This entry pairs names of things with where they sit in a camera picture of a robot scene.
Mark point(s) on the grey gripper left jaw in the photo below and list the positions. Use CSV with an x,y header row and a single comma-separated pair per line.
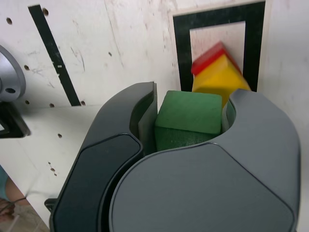
x,y
96,169

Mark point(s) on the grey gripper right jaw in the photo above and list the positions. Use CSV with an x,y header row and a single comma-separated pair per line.
x,y
205,188

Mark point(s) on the green cube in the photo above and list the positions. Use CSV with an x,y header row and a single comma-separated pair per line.
x,y
188,113

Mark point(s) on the yellow cube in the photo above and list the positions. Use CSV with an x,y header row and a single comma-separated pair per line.
x,y
217,79

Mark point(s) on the red cube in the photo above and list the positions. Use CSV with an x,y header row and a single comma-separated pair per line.
x,y
207,59

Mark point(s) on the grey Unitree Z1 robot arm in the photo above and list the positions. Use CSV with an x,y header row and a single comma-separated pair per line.
x,y
12,77

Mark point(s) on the black tape square outline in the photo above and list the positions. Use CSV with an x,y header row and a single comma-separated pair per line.
x,y
182,48

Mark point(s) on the person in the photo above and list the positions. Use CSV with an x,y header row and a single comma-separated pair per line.
x,y
10,193

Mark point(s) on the black box with grey rim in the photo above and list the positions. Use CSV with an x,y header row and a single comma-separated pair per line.
x,y
12,123

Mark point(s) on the black tape strip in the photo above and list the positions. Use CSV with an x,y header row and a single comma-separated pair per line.
x,y
55,55

